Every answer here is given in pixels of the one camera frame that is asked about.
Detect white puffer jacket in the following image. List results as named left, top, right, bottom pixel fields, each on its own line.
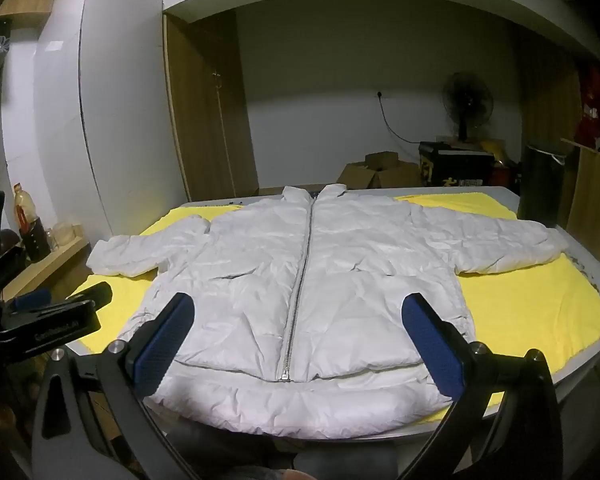
left=85, top=183, right=570, bottom=442

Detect wooden side shelf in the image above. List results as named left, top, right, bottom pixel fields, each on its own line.
left=1, top=236, right=90, bottom=301

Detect brown sauce bottle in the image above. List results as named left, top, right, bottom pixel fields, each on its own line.
left=14, top=183, right=50, bottom=263

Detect yellow table cloth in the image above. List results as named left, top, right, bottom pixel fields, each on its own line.
left=72, top=190, right=600, bottom=424

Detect black and yellow box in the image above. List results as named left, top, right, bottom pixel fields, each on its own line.
left=418, top=142, right=495, bottom=186

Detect brown cardboard boxes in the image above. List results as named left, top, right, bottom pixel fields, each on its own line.
left=337, top=152, right=422, bottom=190

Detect wooden wardrobe door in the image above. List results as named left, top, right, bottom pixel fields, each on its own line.
left=162, top=10, right=259, bottom=202

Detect black standing fan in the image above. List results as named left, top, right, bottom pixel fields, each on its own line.
left=442, top=72, right=494, bottom=143

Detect black wall cable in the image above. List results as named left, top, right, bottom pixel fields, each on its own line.
left=375, top=91, right=422, bottom=146

